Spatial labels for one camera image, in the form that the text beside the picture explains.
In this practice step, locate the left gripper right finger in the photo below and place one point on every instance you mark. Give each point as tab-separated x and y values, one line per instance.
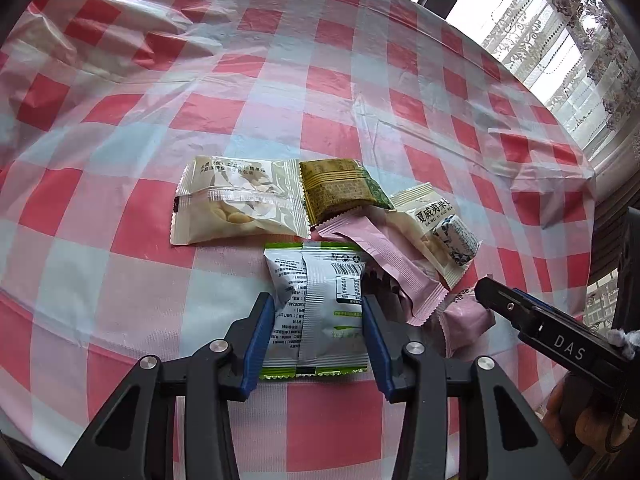
500	436

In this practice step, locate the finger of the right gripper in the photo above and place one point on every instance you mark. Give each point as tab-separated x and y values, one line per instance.
508	302
534	304

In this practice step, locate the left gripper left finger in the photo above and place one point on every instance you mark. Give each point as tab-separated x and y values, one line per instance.
132	436

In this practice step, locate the pink wrapper snack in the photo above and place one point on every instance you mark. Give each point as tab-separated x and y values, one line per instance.
417	278
463	321

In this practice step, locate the small white blue candy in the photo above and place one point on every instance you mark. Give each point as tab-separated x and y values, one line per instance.
461	244

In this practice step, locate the cream macadamia nut pack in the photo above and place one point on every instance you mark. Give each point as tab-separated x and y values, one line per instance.
416	211

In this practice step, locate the grey white green-edged pack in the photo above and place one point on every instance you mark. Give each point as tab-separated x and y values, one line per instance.
318	326

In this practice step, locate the olive gold snack pack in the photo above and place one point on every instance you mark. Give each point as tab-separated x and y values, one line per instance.
336	185

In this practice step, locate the cream nut pack large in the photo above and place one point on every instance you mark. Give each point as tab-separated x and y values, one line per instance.
221	197

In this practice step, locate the person right hand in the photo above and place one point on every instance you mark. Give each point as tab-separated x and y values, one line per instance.
579	413

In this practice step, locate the pink curtain right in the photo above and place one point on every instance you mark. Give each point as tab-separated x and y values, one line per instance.
609	225

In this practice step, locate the lace sheer curtain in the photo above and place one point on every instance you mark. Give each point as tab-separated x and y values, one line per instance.
574	57

